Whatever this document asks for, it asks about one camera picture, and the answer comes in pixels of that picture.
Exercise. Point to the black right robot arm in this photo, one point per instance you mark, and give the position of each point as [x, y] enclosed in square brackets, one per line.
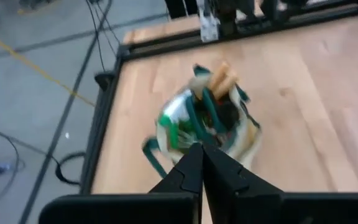
[228, 15]

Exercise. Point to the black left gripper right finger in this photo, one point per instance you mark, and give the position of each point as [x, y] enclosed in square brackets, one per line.
[228, 186]

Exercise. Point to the black aluminium table frame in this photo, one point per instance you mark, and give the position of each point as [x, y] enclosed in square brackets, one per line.
[166, 45]

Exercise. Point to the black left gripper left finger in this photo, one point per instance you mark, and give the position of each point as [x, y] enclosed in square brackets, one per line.
[185, 183]

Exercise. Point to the beige green gardening bag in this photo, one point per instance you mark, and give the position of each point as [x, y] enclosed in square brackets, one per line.
[250, 137]

